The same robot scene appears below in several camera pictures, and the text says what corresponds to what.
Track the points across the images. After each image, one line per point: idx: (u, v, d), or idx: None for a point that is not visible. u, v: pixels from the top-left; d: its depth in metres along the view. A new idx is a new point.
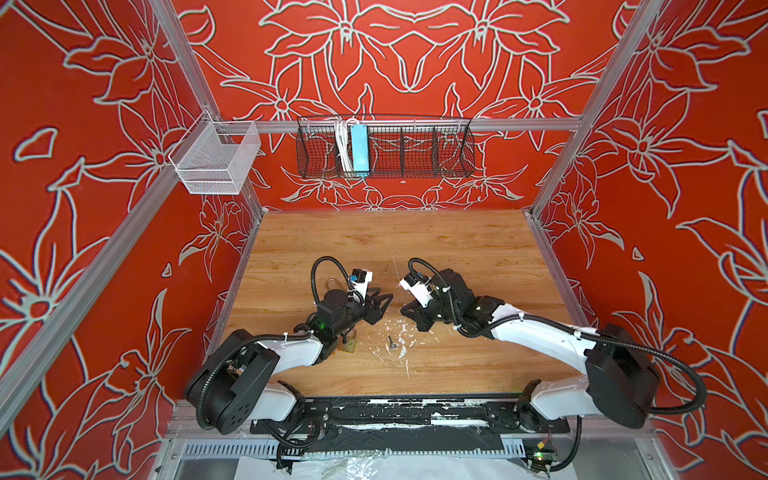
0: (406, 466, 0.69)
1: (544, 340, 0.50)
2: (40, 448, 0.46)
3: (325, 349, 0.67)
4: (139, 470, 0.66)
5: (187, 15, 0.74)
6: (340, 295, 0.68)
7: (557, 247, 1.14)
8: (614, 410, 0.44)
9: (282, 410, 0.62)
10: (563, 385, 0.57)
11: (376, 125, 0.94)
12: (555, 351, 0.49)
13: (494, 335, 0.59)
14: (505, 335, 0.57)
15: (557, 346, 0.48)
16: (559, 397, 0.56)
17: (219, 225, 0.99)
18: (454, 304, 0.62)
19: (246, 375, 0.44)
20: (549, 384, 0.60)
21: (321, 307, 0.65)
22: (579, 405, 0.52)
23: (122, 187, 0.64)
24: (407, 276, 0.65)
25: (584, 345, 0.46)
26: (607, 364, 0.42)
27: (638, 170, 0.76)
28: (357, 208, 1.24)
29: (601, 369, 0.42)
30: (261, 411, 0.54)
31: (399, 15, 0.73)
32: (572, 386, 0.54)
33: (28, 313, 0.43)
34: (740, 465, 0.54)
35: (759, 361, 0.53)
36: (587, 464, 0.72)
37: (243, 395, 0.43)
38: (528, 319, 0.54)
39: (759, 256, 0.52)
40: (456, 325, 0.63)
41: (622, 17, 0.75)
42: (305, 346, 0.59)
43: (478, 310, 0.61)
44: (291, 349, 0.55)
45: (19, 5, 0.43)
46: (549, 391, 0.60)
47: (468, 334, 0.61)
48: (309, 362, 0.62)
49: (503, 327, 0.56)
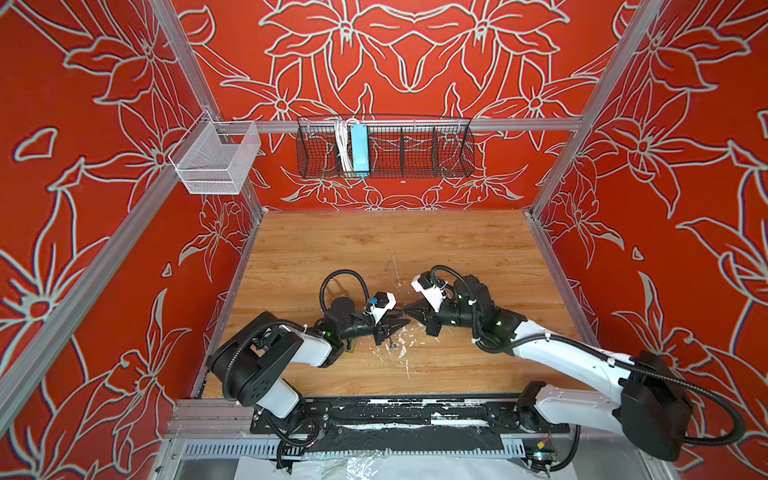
0: (406, 466, 0.69)
1: (574, 363, 0.48)
2: (40, 448, 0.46)
3: (332, 355, 0.68)
4: (139, 470, 0.66)
5: (187, 15, 0.74)
6: (348, 303, 0.69)
7: (557, 247, 1.14)
8: (647, 442, 0.42)
9: (285, 408, 0.62)
10: (579, 397, 0.56)
11: (376, 125, 0.94)
12: (585, 376, 0.47)
13: (517, 352, 0.57)
14: (528, 353, 0.55)
15: (588, 371, 0.46)
16: (572, 409, 0.55)
17: (219, 225, 0.99)
18: (475, 317, 0.64)
19: (274, 351, 0.47)
20: (557, 390, 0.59)
21: (327, 315, 0.66)
22: (593, 420, 0.52)
23: (122, 188, 0.64)
24: (421, 277, 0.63)
25: (618, 374, 0.44)
26: (643, 395, 0.40)
27: (638, 170, 0.76)
28: (357, 208, 1.24)
29: (638, 400, 0.40)
30: (268, 402, 0.55)
31: (399, 15, 0.73)
32: (592, 403, 0.53)
33: (28, 313, 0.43)
34: (739, 464, 0.55)
35: (759, 361, 0.53)
36: (586, 464, 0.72)
37: (269, 372, 0.46)
38: (555, 339, 0.52)
39: (759, 256, 0.52)
40: (475, 337, 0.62)
41: (622, 17, 0.75)
42: (319, 345, 0.62)
43: (499, 325, 0.59)
44: (308, 343, 0.57)
45: (19, 5, 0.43)
46: (560, 400, 0.59)
47: (488, 350, 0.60)
48: (317, 364, 0.64)
49: (527, 346, 0.54)
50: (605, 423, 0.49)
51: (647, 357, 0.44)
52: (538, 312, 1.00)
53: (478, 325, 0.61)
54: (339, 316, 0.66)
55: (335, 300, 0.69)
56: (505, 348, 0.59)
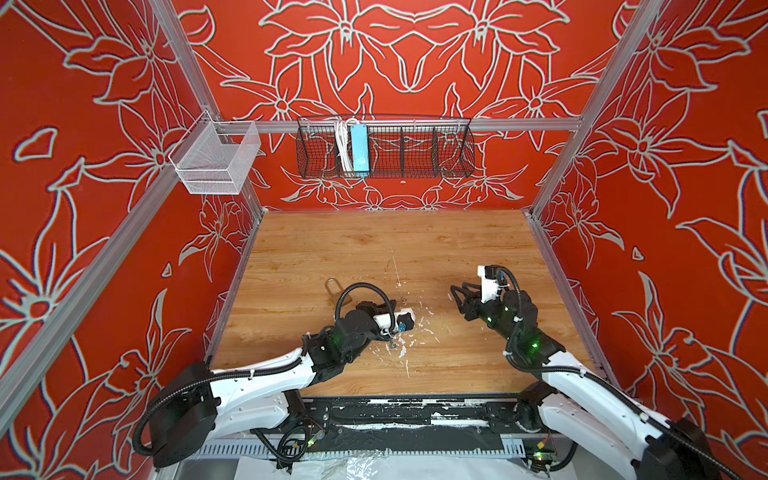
0: (406, 466, 0.69)
1: (601, 405, 0.48)
2: (40, 448, 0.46)
3: (326, 372, 0.58)
4: (139, 470, 0.66)
5: (188, 15, 0.74)
6: (362, 319, 0.58)
7: (557, 247, 1.14)
8: None
9: (273, 421, 0.61)
10: (594, 426, 0.55)
11: (376, 125, 0.94)
12: (609, 421, 0.47)
13: (544, 380, 0.58)
14: (556, 383, 0.55)
15: (613, 418, 0.46)
16: (583, 433, 0.54)
17: (219, 225, 0.99)
18: (515, 335, 0.64)
19: (184, 428, 0.40)
20: (570, 404, 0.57)
21: (338, 325, 0.57)
22: (604, 454, 0.50)
23: (121, 187, 0.64)
24: (488, 267, 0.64)
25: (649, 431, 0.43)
26: (668, 456, 0.40)
27: (638, 170, 0.76)
28: (357, 208, 1.24)
29: (660, 460, 0.40)
30: (249, 421, 0.55)
31: (399, 15, 0.73)
32: (608, 439, 0.51)
33: (28, 313, 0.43)
34: (740, 464, 0.55)
35: (759, 361, 0.53)
36: (586, 463, 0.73)
37: (172, 443, 0.40)
38: (589, 378, 0.52)
39: (759, 256, 0.52)
40: (506, 352, 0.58)
41: (622, 17, 0.75)
42: (282, 378, 0.51)
43: (533, 347, 0.60)
44: (261, 382, 0.49)
45: (19, 5, 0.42)
46: (572, 419, 0.58)
47: (516, 367, 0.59)
48: (305, 384, 0.56)
49: (556, 376, 0.55)
50: (613, 461, 0.49)
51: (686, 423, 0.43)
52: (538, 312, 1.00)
53: (514, 342, 0.62)
54: (348, 331, 0.56)
55: (352, 311, 0.59)
56: (534, 371, 0.59)
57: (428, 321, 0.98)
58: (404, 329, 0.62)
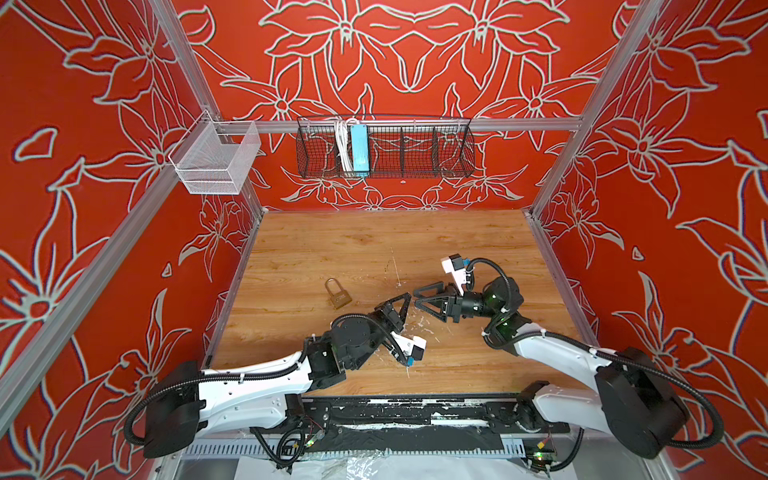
0: (406, 466, 0.69)
1: (564, 358, 0.51)
2: (40, 448, 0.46)
3: (325, 379, 0.55)
4: (139, 470, 0.66)
5: (187, 15, 0.74)
6: (359, 331, 0.52)
7: (557, 247, 1.14)
8: (628, 435, 0.42)
9: (273, 421, 0.61)
10: (576, 395, 0.56)
11: (376, 124, 0.94)
12: (572, 368, 0.50)
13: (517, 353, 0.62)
14: (527, 350, 0.59)
15: (574, 363, 0.49)
16: (569, 406, 0.55)
17: (219, 225, 0.99)
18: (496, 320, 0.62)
19: (169, 425, 0.40)
20: (558, 388, 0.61)
21: (333, 335, 0.52)
22: (588, 419, 0.51)
23: (121, 187, 0.64)
24: (454, 258, 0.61)
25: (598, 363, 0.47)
26: (618, 380, 0.43)
27: (638, 170, 0.76)
28: (357, 208, 1.24)
29: (611, 383, 0.42)
30: (248, 420, 0.56)
31: (399, 15, 0.73)
32: (586, 400, 0.53)
33: (28, 313, 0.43)
34: (739, 464, 0.55)
35: (759, 361, 0.53)
36: (587, 463, 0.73)
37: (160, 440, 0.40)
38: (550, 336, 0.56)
39: (759, 256, 0.52)
40: (484, 332, 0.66)
41: (622, 17, 0.75)
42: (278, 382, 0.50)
43: (506, 325, 0.64)
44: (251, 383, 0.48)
45: (19, 5, 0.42)
46: (557, 396, 0.59)
47: (491, 345, 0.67)
48: (304, 389, 0.53)
49: (525, 342, 0.59)
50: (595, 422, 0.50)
51: (632, 352, 0.46)
52: (537, 312, 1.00)
53: (492, 322, 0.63)
54: (343, 341, 0.51)
55: (349, 320, 0.53)
56: (506, 347, 0.64)
57: (429, 321, 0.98)
58: (410, 363, 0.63)
